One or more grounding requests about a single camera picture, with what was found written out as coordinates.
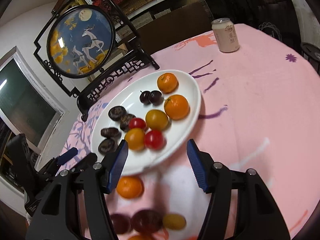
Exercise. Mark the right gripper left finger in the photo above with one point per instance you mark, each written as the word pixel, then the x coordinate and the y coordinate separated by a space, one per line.
pixel 113 164

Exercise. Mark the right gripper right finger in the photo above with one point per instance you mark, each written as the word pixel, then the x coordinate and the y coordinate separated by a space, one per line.
pixel 203 167

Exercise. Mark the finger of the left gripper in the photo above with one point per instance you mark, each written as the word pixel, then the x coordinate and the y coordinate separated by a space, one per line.
pixel 88 161
pixel 64 158

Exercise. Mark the mandarin orange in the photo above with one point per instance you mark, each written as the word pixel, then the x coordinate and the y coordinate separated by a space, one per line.
pixel 176 107
pixel 130 187
pixel 167 83

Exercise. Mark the yellow longan fruit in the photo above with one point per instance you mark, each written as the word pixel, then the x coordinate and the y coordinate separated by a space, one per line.
pixel 174 221

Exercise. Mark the dark red plum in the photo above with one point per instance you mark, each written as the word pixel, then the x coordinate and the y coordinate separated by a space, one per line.
pixel 121 223
pixel 147 221

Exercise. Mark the small orange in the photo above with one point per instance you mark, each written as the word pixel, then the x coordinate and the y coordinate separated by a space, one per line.
pixel 141 237

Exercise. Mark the dark water chestnut bottom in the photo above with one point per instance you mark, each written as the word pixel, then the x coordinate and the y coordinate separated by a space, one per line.
pixel 108 145

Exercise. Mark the dark water chestnut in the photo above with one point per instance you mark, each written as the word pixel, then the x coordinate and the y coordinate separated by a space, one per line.
pixel 124 122
pixel 110 132
pixel 116 113
pixel 108 145

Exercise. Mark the orange cherry tomato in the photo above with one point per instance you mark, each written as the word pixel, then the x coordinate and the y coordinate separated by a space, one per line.
pixel 135 139

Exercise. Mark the small red tomato upper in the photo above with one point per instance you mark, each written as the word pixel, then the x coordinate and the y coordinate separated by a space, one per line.
pixel 137 123

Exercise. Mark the red cherry tomato lower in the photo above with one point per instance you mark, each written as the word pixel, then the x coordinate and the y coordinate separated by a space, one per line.
pixel 154 140

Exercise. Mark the dark water chestnut top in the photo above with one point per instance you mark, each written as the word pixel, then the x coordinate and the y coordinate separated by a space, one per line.
pixel 116 113

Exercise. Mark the yellow plum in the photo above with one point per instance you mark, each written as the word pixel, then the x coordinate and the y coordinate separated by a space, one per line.
pixel 156 120

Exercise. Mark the white framed window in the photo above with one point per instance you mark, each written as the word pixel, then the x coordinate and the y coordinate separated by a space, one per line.
pixel 26 105

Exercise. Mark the dark cherry left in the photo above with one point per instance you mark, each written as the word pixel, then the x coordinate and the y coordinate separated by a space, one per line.
pixel 144 97

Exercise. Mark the dark cherry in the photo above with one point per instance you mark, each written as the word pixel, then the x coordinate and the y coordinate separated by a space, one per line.
pixel 144 97
pixel 155 97

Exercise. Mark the dark cherry right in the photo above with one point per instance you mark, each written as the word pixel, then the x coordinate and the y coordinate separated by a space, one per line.
pixel 155 97

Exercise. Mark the pink printed tablecloth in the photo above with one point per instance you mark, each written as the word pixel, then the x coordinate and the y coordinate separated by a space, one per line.
pixel 260 109

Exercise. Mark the round deer embroidery screen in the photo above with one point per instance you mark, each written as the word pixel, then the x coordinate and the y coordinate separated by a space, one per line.
pixel 75 45

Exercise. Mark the pink beverage can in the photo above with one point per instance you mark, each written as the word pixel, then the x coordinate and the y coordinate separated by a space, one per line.
pixel 225 34

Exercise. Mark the black stool right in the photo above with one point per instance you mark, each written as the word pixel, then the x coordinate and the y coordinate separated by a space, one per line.
pixel 311 53

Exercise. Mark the black chair back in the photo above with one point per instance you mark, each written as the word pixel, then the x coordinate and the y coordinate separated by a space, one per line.
pixel 276 18

